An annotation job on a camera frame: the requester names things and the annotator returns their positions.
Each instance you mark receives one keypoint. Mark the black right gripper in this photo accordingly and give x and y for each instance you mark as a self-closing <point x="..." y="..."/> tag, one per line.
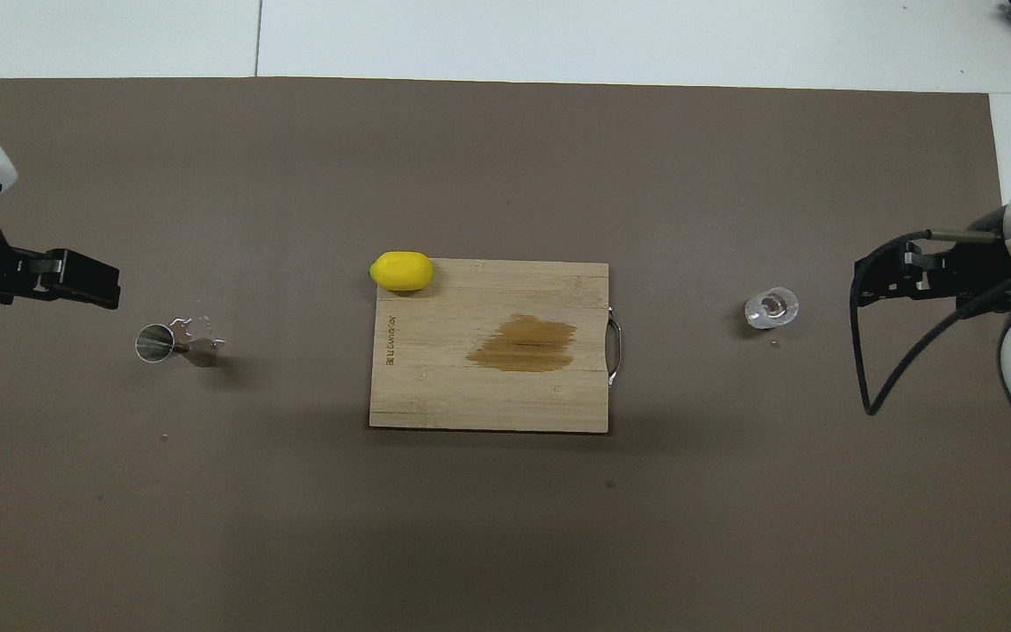
<point x="984" y="263"/>

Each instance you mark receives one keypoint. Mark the metal double jigger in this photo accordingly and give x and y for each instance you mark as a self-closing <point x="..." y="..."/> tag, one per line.
<point x="154" y="343"/>

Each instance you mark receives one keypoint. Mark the clear glass cup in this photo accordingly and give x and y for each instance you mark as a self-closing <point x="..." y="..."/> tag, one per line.
<point x="771" y="308"/>

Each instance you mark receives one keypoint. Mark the yellow lemon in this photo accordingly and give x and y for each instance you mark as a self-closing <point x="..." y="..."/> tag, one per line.
<point x="402" y="271"/>

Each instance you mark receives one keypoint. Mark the wooden cutting board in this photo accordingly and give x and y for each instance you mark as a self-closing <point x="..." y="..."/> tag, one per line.
<point x="470" y="395"/>

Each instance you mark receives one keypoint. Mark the brown table mat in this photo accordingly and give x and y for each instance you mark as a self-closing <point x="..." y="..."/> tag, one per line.
<point x="505" y="527"/>

